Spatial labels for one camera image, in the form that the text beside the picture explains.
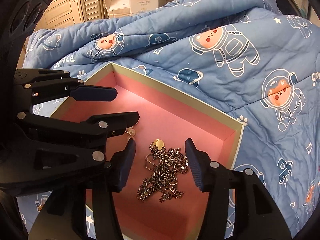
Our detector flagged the blue bear printed blanket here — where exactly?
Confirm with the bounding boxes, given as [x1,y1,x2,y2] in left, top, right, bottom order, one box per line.
[15,0,320,240]

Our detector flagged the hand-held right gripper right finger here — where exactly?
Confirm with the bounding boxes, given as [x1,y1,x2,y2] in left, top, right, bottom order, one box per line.
[184,138,292,240]

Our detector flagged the pale green box pink inside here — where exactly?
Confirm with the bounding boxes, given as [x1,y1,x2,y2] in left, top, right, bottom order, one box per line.
[49,62,244,240]

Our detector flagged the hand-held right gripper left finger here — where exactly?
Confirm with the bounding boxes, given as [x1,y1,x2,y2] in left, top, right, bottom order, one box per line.
[29,139,137,240]

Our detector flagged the white panelled door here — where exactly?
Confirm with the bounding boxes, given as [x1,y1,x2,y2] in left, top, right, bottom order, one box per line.
[44,0,84,28]

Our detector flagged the silver chain necklace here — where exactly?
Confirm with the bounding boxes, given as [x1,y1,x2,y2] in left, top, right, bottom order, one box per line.
[136,139,189,203]

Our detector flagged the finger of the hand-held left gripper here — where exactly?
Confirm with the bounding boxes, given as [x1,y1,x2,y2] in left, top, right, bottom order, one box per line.
[14,69,118,103]
[0,111,140,198]

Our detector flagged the grey louvred wardrobe doors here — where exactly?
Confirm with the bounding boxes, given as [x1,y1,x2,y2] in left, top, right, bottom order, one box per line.
[79,0,108,21]

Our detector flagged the white pearl bracelet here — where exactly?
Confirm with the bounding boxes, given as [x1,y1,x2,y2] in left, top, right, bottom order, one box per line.
[124,122,140,141]

